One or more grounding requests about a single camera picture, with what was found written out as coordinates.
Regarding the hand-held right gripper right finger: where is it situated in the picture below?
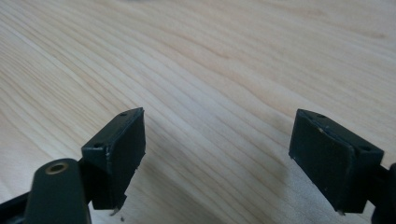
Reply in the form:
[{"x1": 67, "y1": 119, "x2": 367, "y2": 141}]
[{"x1": 289, "y1": 108, "x2": 386, "y2": 216}]

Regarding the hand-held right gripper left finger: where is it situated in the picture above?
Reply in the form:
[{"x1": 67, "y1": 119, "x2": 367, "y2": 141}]
[{"x1": 81, "y1": 107, "x2": 147, "y2": 217}]

